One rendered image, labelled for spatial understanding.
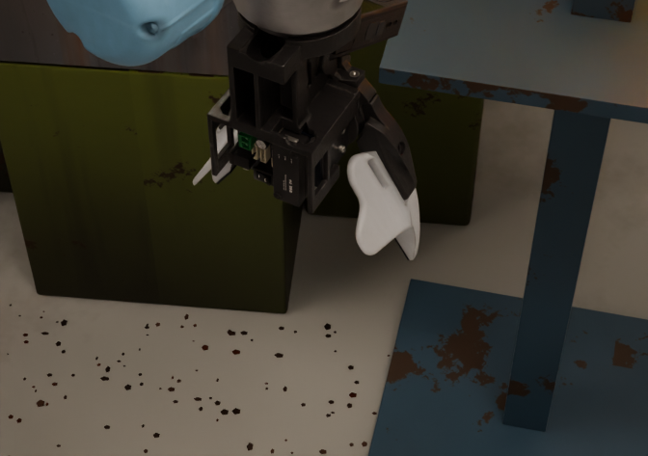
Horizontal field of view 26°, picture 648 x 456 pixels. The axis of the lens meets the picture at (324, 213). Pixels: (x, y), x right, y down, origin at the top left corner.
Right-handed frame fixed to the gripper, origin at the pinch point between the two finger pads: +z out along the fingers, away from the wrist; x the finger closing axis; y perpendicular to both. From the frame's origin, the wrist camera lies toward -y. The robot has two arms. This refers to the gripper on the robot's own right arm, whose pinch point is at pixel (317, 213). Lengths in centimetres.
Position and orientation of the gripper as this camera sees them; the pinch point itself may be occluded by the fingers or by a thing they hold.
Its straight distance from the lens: 95.8
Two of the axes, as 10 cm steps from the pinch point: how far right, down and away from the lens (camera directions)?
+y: -4.7, 6.5, -5.9
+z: 0.0, 6.7, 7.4
